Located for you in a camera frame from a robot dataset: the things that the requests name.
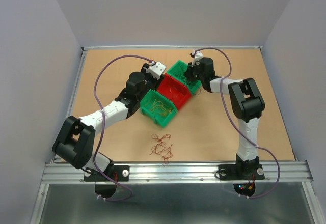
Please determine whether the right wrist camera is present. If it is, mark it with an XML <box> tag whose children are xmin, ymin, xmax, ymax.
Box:
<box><xmin>191</xmin><ymin>50</ymin><xmax>203</xmax><ymax>67</ymax></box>

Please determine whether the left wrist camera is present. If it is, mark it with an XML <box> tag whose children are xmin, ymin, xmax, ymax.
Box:
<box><xmin>146</xmin><ymin>61</ymin><xmax>166</xmax><ymax>80</ymax></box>

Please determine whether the yellow wire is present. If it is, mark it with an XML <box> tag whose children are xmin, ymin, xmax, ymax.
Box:
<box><xmin>145</xmin><ymin>96</ymin><xmax>175</xmax><ymax>117</ymax></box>

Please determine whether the red wire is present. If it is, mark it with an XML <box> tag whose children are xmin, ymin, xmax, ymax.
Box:
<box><xmin>148</xmin><ymin>133</ymin><xmax>174</xmax><ymax>167</ymax></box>

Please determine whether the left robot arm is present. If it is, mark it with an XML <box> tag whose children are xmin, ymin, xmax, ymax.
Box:
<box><xmin>52</xmin><ymin>62</ymin><xmax>166</xmax><ymax>180</ymax></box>

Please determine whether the aluminium mounting rail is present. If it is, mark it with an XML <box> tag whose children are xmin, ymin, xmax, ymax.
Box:
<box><xmin>41</xmin><ymin>161</ymin><xmax>313</xmax><ymax>185</ymax></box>

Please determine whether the green plastic bin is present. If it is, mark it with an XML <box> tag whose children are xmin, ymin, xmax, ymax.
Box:
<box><xmin>140</xmin><ymin>90</ymin><xmax>178</xmax><ymax>128</ymax></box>
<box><xmin>167</xmin><ymin>60</ymin><xmax>201</xmax><ymax>96</ymax></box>

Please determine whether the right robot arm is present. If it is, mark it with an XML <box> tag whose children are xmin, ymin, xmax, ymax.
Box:
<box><xmin>184</xmin><ymin>57</ymin><xmax>265</xmax><ymax>178</ymax></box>

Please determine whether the near green plastic bin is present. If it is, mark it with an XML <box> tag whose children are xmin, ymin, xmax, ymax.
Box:
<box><xmin>140</xmin><ymin>90</ymin><xmax>178</xmax><ymax>128</ymax></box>

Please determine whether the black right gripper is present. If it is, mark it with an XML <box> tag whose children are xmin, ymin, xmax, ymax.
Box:
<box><xmin>183</xmin><ymin>61</ymin><xmax>204</xmax><ymax>82</ymax></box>

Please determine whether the far green plastic bin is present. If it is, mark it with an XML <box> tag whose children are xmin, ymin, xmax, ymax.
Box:
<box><xmin>167</xmin><ymin>60</ymin><xmax>201</xmax><ymax>96</ymax></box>

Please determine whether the black wire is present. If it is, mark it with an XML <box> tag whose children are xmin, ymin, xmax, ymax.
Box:
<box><xmin>173</xmin><ymin>65</ymin><xmax>202</xmax><ymax>95</ymax></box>

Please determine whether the red plastic bin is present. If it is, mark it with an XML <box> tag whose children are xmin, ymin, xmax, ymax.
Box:
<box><xmin>157</xmin><ymin>74</ymin><xmax>192</xmax><ymax>110</ymax></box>

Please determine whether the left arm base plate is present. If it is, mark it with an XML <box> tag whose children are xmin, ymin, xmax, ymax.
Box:
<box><xmin>83</xmin><ymin>165</ymin><xmax>130</xmax><ymax>182</ymax></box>

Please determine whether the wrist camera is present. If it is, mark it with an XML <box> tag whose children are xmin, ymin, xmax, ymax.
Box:
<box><xmin>191</xmin><ymin>50</ymin><xmax>203</xmax><ymax>67</ymax></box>
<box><xmin>146</xmin><ymin>61</ymin><xmax>166</xmax><ymax>80</ymax></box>

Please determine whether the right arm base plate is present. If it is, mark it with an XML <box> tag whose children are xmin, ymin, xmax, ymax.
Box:
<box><xmin>215</xmin><ymin>164</ymin><xmax>265</xmax><ymax>181</ymax></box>

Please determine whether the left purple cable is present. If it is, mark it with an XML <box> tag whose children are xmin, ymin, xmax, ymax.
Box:
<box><xmin>93</xmin><ymin>54</ymin><xmax>133</xmax><ymax>202</ymax></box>

